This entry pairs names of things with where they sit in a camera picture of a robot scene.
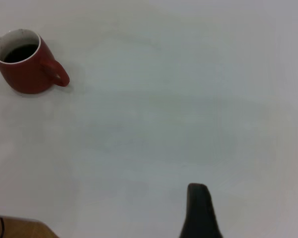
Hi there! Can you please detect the red ceramic cup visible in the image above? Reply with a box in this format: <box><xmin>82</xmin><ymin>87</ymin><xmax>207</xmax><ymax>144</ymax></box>
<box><xmin>0</xmin><ymin>28</ymin><xmax>71</xmax><ymax>95</ymax></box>

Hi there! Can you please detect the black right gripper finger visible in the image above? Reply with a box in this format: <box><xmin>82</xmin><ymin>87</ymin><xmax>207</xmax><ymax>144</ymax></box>
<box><xmin>179</xmin><ymin>182</ymin><xmax>224</xmax><ymax>238</ymax></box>

